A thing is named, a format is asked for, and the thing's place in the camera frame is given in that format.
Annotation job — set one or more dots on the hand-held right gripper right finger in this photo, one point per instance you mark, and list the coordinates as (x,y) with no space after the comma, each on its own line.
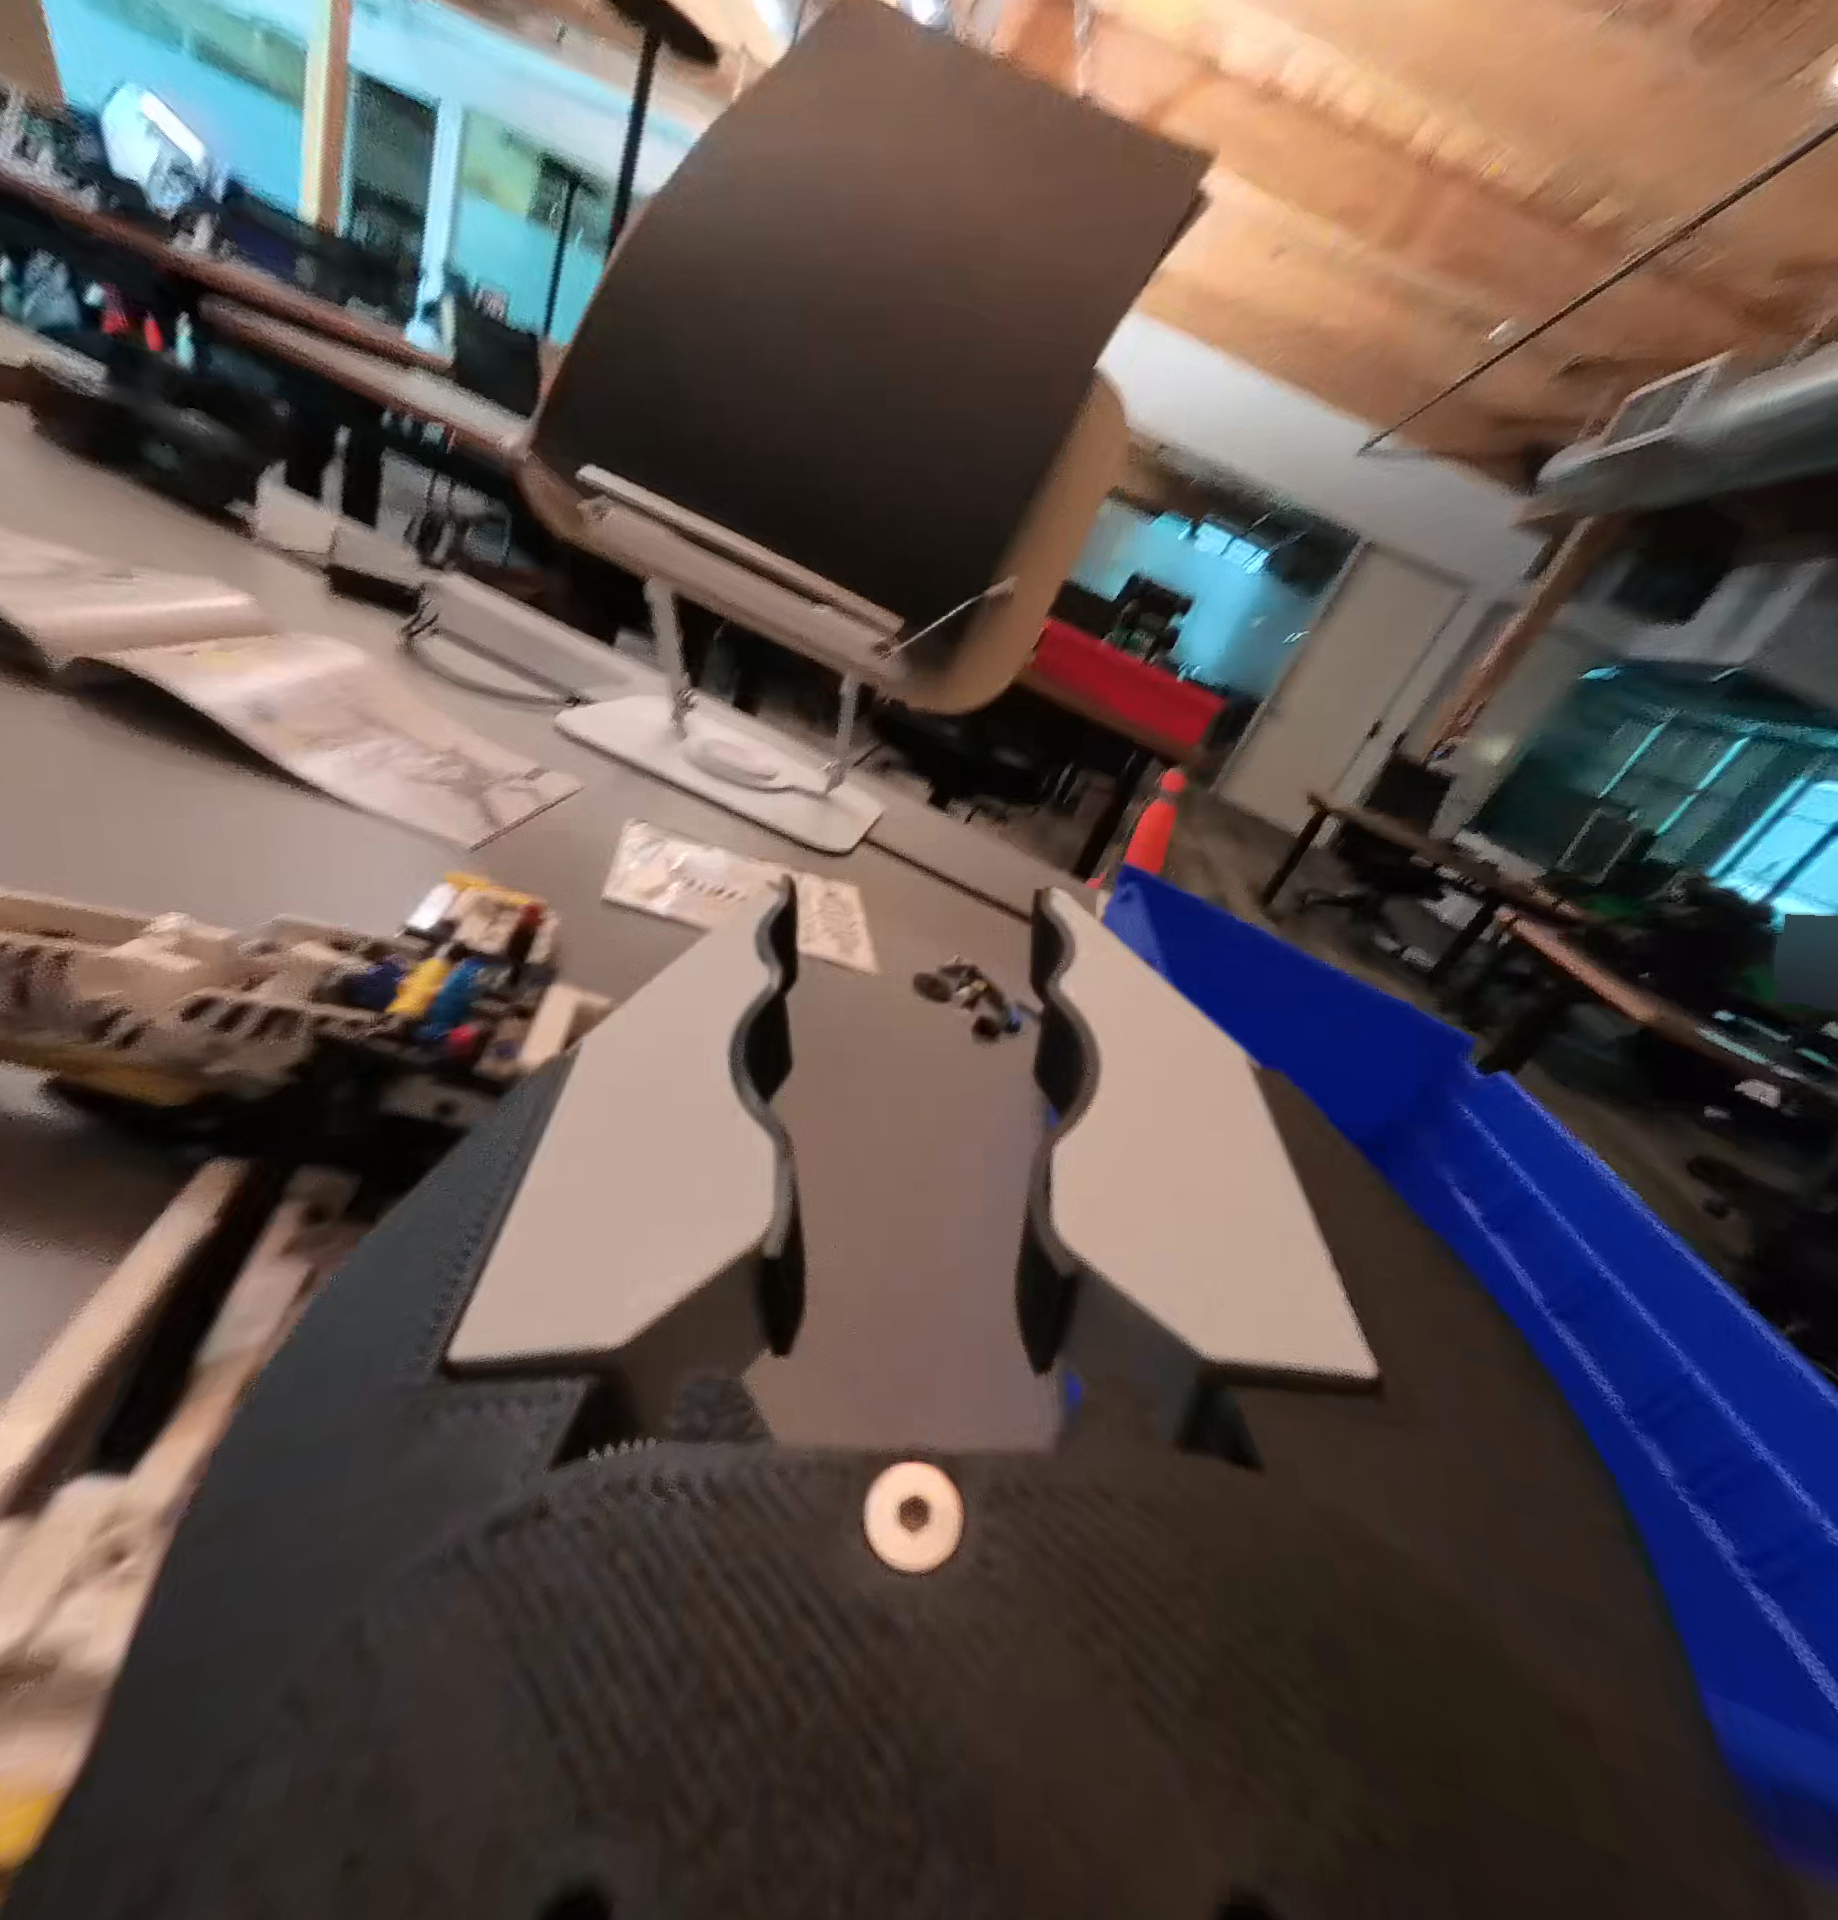
(1205,1200)

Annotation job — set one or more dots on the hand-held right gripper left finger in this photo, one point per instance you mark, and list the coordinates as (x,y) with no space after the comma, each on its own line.
(634,1200)

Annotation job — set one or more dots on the pile of small toy bricks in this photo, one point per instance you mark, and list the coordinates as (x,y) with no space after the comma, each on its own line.
(972,992)

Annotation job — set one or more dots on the zebra sticker sheet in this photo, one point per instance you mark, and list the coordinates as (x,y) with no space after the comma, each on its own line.
(694,885)

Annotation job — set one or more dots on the toy brick helicopter model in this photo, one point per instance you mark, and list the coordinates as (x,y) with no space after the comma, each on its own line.
(259,1004)

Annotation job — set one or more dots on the instruction booklet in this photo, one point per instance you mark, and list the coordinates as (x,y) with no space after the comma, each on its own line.
(304,704)

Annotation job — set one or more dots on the orange traffic cone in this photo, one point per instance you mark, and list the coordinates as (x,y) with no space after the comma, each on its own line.
(1156,833)

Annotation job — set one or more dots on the blue storage bin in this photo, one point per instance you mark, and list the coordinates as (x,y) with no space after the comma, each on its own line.
(1608,1350)

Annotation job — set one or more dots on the silver monitor stand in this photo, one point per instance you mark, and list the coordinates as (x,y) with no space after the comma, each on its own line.
(738,765)

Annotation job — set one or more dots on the red storage bin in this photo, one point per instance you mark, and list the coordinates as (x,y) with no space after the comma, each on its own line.
(1128,690)

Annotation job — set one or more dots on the white door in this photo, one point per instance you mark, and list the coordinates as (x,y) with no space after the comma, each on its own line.
(1339,690)

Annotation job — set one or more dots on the grey flat dock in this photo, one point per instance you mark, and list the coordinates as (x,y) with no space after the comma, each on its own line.
(334,549)

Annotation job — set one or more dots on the laptop on stand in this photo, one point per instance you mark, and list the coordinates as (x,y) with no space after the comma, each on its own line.
(874,330)

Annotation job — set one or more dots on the black pole with round disc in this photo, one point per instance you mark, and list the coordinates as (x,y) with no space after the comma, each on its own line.
(643,135)

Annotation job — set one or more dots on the silver ventilation duct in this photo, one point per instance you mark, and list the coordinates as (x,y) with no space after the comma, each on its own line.
(1714,428)

